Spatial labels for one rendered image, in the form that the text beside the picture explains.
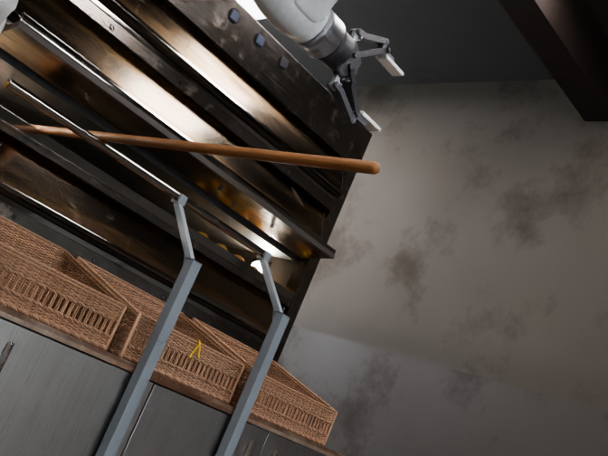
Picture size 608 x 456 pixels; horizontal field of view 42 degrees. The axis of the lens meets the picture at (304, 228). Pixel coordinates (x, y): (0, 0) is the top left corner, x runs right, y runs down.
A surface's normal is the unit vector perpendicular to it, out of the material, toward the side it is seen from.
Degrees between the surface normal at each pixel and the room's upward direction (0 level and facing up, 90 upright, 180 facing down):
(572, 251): 90
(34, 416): 90
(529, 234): 90
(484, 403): 90
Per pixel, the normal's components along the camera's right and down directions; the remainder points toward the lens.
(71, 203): 0.80, -0.19
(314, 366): -0.61, -0.44
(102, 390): 0.72, 0.12
